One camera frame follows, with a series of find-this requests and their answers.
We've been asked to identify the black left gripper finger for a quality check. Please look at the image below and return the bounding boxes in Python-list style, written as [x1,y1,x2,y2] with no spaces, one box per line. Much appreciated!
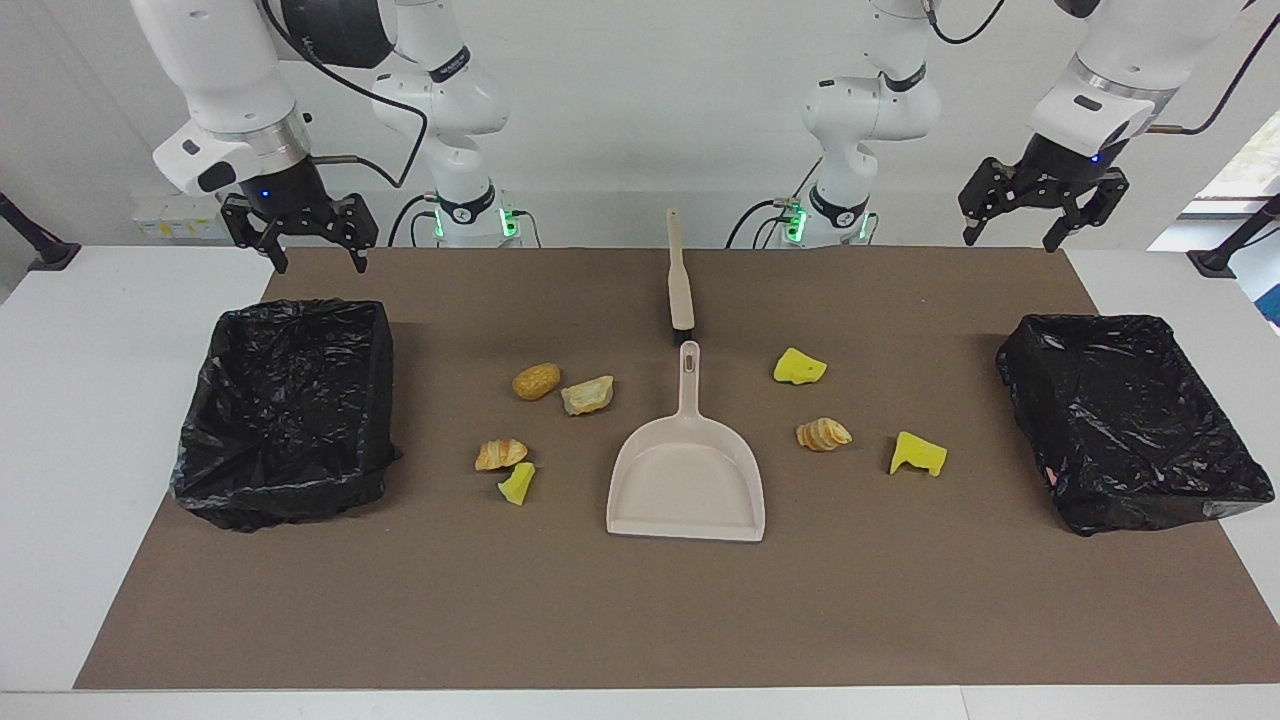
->
[1042,170,1132,254]
[957,157,1023,247]

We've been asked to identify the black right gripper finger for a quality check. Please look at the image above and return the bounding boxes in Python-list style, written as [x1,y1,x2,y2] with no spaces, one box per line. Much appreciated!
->
[333,193,381,274]
[220,194,290,275]

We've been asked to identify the brown oval bread roll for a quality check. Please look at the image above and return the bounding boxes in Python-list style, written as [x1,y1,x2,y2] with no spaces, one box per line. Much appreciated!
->
[512,363,562,402]

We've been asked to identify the golden croissant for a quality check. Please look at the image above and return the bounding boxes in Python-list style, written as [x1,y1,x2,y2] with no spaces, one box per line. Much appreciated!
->
[474,438,529,473]

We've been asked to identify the notched yellow sponge piece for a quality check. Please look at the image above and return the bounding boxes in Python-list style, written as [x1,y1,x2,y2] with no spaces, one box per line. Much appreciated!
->
[889,431,948,478]

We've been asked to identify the pale torn bread chunk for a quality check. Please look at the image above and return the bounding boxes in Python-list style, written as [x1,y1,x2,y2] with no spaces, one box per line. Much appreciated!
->
[560,375,615,417]

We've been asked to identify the striped shell-shaped pastry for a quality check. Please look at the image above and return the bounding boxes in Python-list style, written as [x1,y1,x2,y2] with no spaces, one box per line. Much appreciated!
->
[796,417,853,453]

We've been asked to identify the beige hand brush black bristles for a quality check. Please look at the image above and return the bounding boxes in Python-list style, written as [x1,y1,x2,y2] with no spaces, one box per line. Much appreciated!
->
[666,208,696,346]

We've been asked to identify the beige plastic dustpan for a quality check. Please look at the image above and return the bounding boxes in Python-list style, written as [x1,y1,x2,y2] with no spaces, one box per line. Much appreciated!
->
[606,341,767,543]

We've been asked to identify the bin lined with black bag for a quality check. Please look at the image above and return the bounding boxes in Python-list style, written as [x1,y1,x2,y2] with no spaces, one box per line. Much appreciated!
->
[170,298,403,533]
[995,313,1276,537]

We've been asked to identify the black clamp stand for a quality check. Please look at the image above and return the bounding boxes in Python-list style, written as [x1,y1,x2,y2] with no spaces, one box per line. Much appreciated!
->
[0,192,81,273]
[1187,195,1280,279]

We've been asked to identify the brown table mat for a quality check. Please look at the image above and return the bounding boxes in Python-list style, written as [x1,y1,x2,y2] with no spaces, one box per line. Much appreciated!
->
[73,247,1280,691]

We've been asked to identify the black base power cable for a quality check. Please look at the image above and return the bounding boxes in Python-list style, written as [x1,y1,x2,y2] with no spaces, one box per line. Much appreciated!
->
[727,198,801,249]
[388,193,441,248]

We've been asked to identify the white wall power box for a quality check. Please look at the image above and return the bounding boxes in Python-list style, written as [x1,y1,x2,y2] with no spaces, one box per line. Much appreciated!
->
[132,195,227,241]

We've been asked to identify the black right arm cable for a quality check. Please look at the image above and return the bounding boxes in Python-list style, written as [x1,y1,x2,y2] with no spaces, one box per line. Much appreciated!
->
[262,0,431,191]

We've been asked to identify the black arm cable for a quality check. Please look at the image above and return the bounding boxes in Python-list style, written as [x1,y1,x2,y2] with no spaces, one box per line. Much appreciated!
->
[925,0,1280,136]
[262,0,431,191]

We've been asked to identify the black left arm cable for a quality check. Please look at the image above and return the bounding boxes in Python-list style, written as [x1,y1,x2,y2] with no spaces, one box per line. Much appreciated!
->
[925,0,1280,136]

